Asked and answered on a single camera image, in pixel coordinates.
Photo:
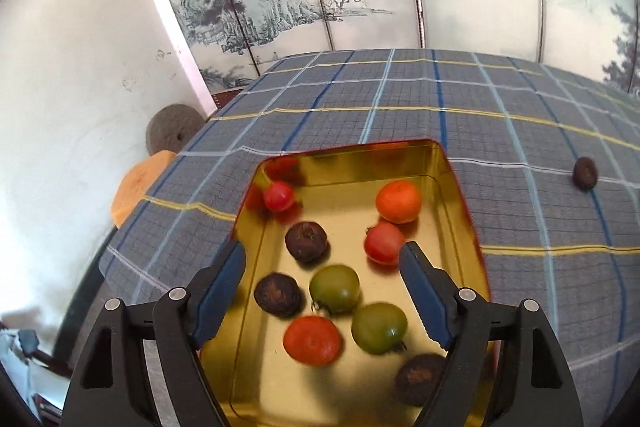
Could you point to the white crumpled paper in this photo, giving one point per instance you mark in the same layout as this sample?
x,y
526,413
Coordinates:
x,y
12,367

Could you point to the blue grey plaid tablecloth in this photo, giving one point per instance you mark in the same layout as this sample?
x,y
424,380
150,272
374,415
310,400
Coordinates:
x,y
525,217

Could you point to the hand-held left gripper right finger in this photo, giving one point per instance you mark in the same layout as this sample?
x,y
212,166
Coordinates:
x,y
425,294

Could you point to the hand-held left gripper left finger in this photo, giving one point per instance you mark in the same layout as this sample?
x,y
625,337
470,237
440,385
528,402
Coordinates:
x,y
220,292

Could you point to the small red tomato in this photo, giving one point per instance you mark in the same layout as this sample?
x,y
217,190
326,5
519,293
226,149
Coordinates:
x,y
278,196

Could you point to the green tomato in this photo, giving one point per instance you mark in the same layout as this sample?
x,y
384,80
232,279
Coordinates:
x,y
335,288
379,327

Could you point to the gold metal tin tray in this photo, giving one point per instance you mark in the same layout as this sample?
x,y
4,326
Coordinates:
x,y
260,382

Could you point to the brown woven basket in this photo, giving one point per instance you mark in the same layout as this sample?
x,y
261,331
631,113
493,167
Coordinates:
x,y
225,99

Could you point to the dark grey small object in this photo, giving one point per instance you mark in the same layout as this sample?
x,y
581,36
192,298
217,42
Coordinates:
x,y
27,341

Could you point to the dark wrinkled passion fruit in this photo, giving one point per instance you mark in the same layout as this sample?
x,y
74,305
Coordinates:
x,y
306,242
277,295
585,173
419,379

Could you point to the orange tangerine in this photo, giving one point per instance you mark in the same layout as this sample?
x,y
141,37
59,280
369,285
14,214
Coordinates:
x,y
398,202
312,341

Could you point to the orange plastic stool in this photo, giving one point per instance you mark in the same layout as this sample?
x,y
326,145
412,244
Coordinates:
x,y
137,187

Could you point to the grey round millstone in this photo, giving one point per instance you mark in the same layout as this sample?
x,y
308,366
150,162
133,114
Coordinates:
x,y
170,129

